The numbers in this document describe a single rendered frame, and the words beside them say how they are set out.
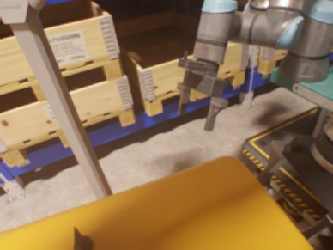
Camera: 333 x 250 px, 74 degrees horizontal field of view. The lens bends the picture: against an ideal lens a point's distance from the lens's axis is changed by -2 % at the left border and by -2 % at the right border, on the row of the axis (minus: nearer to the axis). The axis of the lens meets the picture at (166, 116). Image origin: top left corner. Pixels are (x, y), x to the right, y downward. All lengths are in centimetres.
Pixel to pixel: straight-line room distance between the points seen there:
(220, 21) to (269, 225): 48
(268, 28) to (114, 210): 59
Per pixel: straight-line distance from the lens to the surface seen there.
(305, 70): 103
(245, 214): 37
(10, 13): 55
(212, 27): 65
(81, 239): 36
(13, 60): 128
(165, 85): 148
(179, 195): 38
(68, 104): 59
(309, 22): 98
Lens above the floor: 121
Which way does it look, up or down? 37 degrees down
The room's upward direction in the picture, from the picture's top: 8 degrees counter-clockwise
